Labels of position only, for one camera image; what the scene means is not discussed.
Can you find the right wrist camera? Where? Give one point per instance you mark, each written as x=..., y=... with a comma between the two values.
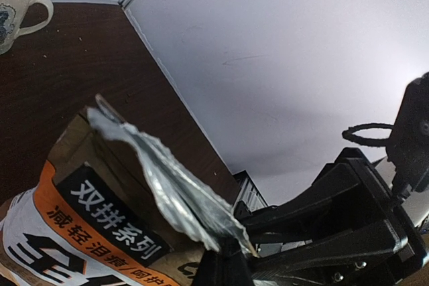
x=407, y=146

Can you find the white patterned ceramic mug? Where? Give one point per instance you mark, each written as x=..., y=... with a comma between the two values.
x=12, y=15

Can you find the pet food bag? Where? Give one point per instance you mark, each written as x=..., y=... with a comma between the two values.
x=113, y=206

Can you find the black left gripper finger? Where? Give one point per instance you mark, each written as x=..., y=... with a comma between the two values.
x=228, y=267

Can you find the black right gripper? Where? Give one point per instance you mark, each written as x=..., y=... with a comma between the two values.
x=360, y=236

